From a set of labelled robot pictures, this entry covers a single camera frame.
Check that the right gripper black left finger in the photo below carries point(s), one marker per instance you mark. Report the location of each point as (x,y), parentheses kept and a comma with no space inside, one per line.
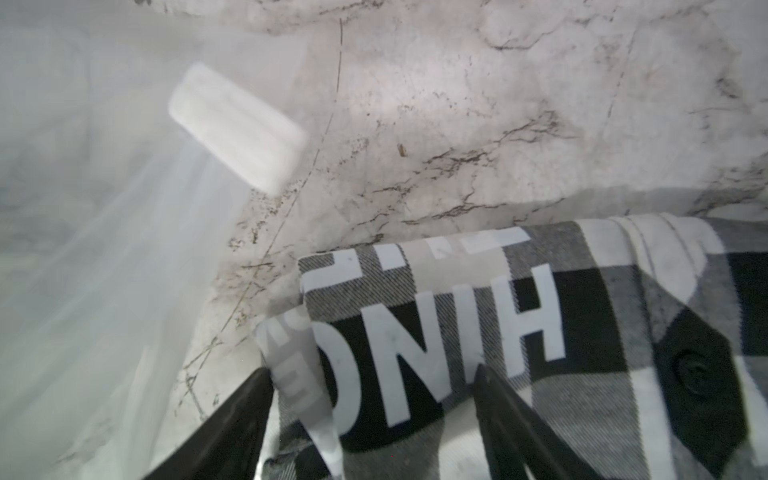
(228,444)

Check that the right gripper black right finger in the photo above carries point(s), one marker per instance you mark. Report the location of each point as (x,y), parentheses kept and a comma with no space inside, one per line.
(518,444)

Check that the black white checkered shirt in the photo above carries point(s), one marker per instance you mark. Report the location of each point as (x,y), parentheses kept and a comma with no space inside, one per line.
(638,344)

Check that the clear plastic vacuum bag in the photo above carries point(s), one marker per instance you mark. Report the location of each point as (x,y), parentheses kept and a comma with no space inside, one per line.
(113,223)

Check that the white bag zipper slider clip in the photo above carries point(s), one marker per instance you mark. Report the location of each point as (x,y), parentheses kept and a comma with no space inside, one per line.
(257,142)

